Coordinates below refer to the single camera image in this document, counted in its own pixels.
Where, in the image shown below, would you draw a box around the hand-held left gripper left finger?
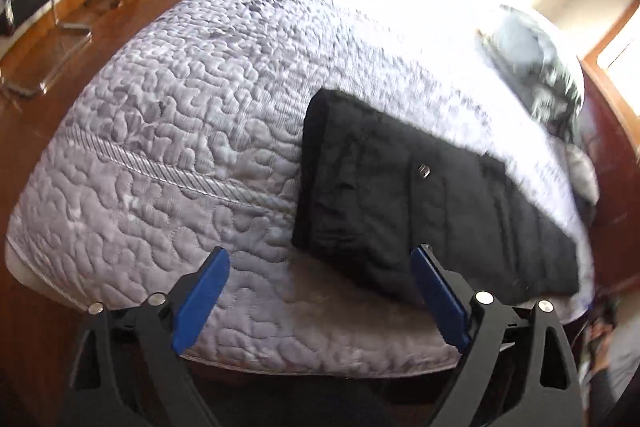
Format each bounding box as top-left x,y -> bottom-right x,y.
60,247 -> 231,427

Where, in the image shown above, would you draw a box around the dark wooden headboard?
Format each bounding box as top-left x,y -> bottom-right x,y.
579,57 -> 640,298

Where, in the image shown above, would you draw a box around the narrow wood-framed window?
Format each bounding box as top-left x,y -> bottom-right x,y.
581,1 -> 640,118

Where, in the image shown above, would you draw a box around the blue-grey pillow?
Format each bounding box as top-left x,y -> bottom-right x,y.
480,4 -> 558,80

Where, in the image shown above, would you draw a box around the light grey fleece garment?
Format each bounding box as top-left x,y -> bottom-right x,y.
565,142 -> 601,208

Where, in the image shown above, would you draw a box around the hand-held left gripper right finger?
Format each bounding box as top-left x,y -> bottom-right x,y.
409,244 -> 586,427

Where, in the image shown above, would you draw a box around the purple quilted bedspread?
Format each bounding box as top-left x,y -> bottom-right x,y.
5,0 -> 596,380

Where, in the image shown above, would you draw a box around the black pants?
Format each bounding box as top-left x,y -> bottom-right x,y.
291,88 -> 593,308

